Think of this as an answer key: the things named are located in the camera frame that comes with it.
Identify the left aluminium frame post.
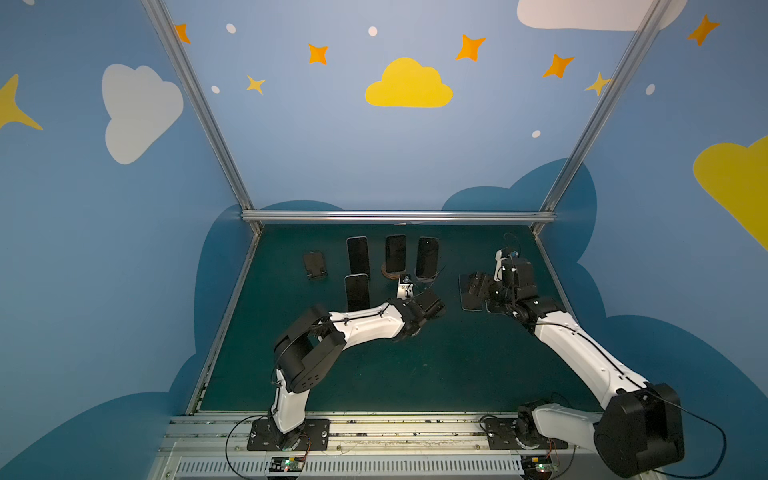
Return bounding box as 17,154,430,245
141,0,253,213

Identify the right aluminium frame post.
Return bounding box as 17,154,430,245
531,0,673,238

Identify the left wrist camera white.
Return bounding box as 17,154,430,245
396,274,414,300

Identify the pink-edged phone back left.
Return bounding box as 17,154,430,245
346,236,370,275

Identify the aluminium mounting rail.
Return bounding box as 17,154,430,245
148,411,614,479

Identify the right controller board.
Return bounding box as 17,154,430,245
520,456,556,480

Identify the horizontal aluminium frame bar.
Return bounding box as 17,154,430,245
241,209,556,224

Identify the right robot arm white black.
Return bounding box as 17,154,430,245
459,255,685,478

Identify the white-edged phone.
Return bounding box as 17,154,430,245
485,299,506,315

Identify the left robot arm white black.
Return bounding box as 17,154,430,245
268,290,445,435

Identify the controller board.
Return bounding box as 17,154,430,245
269,456,306,474
520,456,556,480

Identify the left controller board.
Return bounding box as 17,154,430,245
269,456,306,474

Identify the light blue phone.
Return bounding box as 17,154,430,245
344,273,371,312

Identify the grey round stand back right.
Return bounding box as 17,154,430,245
416,275,437,284

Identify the dark phone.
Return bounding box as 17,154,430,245
384,234,407,277
415,237,440,277

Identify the aluminium frame post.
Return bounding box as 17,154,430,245
141,0,253,213
531,0,673,238

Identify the black folding phone stand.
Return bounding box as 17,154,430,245
302,251,328,280

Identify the round wooden phone stand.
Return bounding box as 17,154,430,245
382,271,408,281

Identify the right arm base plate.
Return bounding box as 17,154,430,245
478,415,570,450

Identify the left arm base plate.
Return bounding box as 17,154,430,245
246,418,331,452

